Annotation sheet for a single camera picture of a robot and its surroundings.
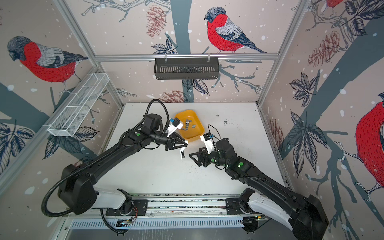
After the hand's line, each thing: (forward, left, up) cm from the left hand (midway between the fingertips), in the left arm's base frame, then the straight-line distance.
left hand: (184, 144), depth 70 cm
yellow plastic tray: (+26, -4, -23) cm, 35 cm away
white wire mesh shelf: (+11, +57, +6) cm, 59 cm away
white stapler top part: (-1, +2, -3) cm, 4 cm away
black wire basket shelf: (+59, +1, +5) cm, 59 cm away
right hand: (-2, -4, -6) cm, 8 cm away
